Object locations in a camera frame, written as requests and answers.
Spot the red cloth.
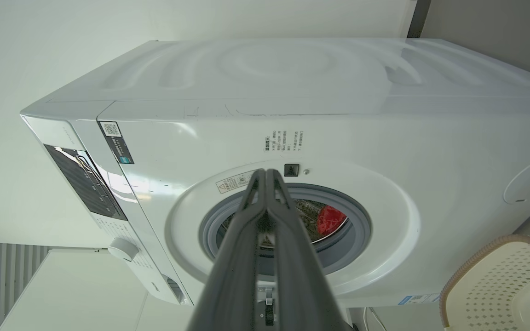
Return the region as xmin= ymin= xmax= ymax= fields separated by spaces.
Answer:
xmin=317 ymin=205 xmax=348 ymax=236

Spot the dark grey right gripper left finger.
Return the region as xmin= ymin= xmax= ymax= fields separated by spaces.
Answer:
xmin=187 ymin=169 xmax=269 ymax=331

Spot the cream perforated laundry basket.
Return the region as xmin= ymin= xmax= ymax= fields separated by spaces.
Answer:
xmin=439 ymin=234 xmax=530 ymax=331

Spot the white plastic control knob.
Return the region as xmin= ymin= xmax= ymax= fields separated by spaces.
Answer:
xmin=107 ymin=237 xmax=139 ymax=263

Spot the white front-load washing machine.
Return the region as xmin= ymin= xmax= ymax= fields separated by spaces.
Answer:
xmin=20 ymin=38 xmax=530 ymax=308

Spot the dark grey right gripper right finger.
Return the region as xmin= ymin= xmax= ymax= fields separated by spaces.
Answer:
xmin=265 ymin=169 xmax=353 ymax=331

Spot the white cabinet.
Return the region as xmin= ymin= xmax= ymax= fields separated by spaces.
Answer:
xmin=0 ymin=248 xmax=196 ymax=331

